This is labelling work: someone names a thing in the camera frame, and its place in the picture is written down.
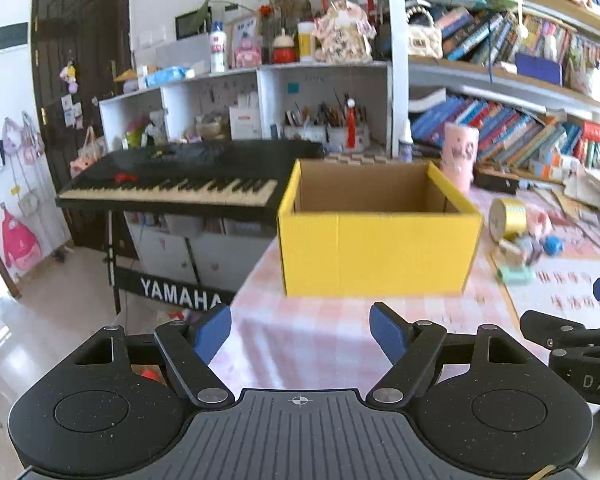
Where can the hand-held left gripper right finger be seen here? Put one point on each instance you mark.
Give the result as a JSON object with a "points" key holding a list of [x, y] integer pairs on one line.
{"points": [[385, 331]]}

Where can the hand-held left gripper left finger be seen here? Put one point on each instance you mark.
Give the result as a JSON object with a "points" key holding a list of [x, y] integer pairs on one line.
{"points": [[215, 331]]}

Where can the green eraser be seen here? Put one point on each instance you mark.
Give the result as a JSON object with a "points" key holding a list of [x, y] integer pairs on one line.
{"points": [[515, 275]]}

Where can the yellow cardboard box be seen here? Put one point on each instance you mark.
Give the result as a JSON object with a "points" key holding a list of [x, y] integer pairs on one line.
{"points": [[380, 255]]}

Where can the grey toy truck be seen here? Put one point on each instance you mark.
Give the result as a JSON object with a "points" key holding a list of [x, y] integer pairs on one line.
{"points": [[527, 242]]}

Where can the sheet with red characters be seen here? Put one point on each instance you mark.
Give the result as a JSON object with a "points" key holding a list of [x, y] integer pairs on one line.
{"points": [[555, 291]]}

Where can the black keyboard stand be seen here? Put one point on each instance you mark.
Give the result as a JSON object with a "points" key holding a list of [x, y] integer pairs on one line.
{"points": [[180, 294]]}

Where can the white low cabinet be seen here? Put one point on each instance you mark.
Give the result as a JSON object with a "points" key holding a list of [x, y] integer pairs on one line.
{"points": [[215, 265]]}

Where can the small blue cube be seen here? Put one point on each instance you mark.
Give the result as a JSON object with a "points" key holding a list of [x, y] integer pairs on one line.
{"points": [[553, 246]]}

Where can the gold tape roll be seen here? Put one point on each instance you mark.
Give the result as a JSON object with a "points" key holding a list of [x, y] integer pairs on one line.
{"points": [[507, 217]]}

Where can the black case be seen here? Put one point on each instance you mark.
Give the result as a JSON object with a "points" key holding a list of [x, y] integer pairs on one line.
{"points": [[495, 181]]}

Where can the black electronic keyboard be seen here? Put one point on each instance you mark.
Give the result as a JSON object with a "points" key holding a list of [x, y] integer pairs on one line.
{"points": [[180, 165]]}

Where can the brown white chessboard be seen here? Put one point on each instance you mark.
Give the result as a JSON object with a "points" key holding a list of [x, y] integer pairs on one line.
{"points": [[360, 158]]}

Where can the pink paper cup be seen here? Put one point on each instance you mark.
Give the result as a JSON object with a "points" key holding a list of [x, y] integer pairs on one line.
{"points": [[459, 157]]}

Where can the small white bottle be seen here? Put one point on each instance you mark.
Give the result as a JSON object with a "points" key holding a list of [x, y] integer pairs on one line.
{"points": [[405, 142]]}

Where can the row of books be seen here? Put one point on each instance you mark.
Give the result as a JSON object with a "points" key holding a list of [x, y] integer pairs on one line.
{"points": [[505, 130], [485, 32]]}

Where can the white pen holder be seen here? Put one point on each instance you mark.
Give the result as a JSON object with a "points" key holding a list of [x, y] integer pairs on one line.
{"points": [[337, 137], [305, 132]]}

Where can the brass bowl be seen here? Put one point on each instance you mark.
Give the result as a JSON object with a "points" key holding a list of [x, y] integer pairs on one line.
{"points": [[212, 131]]}

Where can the red tassel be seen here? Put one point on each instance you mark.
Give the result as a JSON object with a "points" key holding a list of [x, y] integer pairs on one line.
{"points": [[351, 125]]}

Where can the white box red label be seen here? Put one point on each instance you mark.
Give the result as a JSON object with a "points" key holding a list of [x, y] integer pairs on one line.
{"points": [[245, 122]]}

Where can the pink backpack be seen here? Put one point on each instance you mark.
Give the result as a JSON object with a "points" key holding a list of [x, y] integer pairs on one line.
{"points": [[20, 242]]}

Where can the pink plush bag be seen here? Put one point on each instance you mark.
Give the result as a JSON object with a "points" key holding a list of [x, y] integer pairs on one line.
{"points": [[85, 157]]}

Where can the blue box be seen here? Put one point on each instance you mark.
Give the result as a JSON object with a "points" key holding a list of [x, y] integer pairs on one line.
{"points": [[539, 69]]}

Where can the white bookshelf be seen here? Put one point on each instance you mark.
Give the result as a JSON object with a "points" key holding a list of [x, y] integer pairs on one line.
{"points": [[400, 85]]}

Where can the white open shelf cabinet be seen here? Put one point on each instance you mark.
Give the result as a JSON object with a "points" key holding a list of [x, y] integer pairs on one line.
{"points": [[275, 85]]}

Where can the blue wipes packet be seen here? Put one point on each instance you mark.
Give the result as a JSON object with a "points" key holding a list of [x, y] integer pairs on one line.
{"points": [[170, 76]]}

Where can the pink gift box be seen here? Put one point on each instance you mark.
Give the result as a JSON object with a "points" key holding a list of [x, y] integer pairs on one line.
{"points": [[247, 52]]}

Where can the white bottle red label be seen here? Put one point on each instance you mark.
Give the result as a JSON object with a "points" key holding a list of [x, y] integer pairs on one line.
{"points": [[218, 50]]}

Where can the red white doll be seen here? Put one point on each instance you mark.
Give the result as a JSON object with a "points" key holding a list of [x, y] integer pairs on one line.
{"points": [[283, 50]]}

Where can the white handbag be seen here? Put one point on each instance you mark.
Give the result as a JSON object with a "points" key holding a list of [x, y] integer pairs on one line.
{"points": [[425, 37]]}

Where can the yellow white cup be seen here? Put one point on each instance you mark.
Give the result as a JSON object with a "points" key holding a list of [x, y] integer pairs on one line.
{"points": [[306, 42]]}

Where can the floral paper dress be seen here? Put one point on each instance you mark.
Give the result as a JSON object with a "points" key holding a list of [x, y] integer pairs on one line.
{"points": [[342, 35]]}

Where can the dark wooden door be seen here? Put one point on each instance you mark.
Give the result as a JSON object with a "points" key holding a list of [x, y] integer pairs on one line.
{"points": [[80, 35]]}

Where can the black picture frame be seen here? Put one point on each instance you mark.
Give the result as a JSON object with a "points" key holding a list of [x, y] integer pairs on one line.
{"points": [[190, 25]]}

